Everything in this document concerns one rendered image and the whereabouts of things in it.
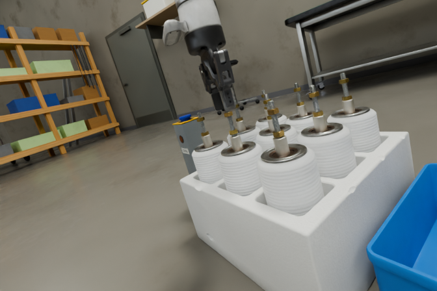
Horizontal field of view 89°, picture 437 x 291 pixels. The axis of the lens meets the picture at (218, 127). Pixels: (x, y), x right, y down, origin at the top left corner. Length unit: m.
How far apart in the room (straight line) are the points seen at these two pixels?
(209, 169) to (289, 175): 0.24
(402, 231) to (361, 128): 0.19
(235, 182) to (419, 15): 3.22
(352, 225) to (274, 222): 0.13
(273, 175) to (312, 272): 0.13
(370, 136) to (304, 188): 0.23
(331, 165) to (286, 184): 0.12
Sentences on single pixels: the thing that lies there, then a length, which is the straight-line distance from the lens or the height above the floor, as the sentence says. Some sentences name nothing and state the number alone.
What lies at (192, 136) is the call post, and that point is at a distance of 0.70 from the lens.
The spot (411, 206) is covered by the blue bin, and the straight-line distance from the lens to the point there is 0.54.
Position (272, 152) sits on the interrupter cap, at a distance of 0.40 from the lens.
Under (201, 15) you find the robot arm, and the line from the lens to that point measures 0.44.
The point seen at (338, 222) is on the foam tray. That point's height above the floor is 0.15.
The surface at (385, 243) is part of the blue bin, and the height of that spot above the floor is 0.10.
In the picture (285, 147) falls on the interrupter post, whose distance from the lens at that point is 0.38.
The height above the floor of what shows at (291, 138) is 0.24.
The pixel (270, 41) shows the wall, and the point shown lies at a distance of 3.61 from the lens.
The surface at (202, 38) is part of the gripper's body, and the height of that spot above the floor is 0.48.
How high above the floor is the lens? 0.39
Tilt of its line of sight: 10 degrees down
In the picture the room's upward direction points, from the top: 16 degrees counter-clockwise
